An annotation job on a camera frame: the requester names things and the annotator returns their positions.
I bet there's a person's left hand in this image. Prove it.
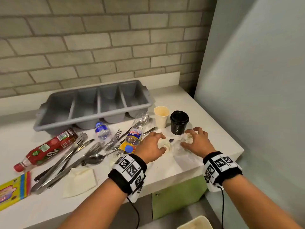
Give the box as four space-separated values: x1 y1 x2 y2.
133 132 167 165

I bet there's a person's right hand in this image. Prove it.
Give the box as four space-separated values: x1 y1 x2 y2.
180 127 216 159

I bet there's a clear plastic water bottle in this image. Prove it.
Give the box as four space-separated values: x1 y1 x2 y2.
119 111 150 154

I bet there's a black lidded coffee cup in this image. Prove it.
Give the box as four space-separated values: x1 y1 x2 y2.
170 110 189 136

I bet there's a paper cup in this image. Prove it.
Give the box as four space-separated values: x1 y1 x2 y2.
153 106 170 129

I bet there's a metal fork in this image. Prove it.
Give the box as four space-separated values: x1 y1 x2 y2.
104 129 122 152

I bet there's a small crushed water bottle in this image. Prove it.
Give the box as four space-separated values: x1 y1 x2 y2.
95 121 124 158

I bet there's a white paper napkin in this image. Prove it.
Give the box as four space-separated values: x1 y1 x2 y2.
63 167 98 199

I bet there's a cream waste bin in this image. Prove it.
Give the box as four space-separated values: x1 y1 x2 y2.
176 215 213 229

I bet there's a red juice bottle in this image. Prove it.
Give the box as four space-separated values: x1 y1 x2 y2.
13 128 78 173

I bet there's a person's left forearm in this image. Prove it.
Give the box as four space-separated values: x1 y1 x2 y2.
57 177 128 229

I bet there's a black right wrist marker band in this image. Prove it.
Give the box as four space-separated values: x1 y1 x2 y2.
202 151 243 192

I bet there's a black wrist marker band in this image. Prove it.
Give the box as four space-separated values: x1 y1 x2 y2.
202 151 243 192
107 154 147 203

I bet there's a black left wrist marker band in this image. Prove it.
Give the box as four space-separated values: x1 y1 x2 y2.
107 154 147 203

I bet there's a green cabinet door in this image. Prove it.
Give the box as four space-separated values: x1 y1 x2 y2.
152 175 208 221

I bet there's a grey plastic cutlery tray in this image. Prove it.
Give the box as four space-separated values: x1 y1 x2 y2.
33 80 153 136

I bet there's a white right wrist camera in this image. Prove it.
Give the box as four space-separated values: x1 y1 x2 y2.
204 175 224 193

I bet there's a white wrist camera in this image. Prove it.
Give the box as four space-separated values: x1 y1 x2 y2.
204 175 224 193
128 181 146 204

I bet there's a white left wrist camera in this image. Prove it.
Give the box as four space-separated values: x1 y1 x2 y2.
128 181 146 204

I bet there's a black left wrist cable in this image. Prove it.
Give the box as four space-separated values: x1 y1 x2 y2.
126 197 140 229

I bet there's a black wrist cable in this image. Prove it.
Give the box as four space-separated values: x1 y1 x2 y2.
215 184 225 229
126 197 140 229

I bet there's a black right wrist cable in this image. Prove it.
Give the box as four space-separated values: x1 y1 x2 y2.
215 184 225 229

